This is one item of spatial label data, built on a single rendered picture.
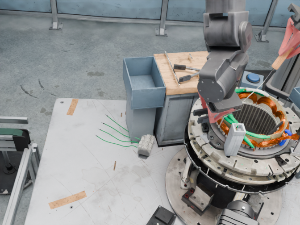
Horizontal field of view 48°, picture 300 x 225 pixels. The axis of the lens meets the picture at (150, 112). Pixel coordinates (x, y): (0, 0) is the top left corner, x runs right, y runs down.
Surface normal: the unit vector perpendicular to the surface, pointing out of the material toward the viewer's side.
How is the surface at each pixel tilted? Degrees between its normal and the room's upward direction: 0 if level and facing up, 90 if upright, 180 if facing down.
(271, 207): 0
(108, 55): 0
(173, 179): 0
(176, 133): 90
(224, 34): 80
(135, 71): 90
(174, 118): 90
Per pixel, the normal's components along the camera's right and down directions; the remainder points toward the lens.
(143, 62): 0.22, 0.70
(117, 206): 0.08, -0.71
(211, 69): -0.34, -0.73
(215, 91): -0.55, 0.61
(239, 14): 0.78, 0.14
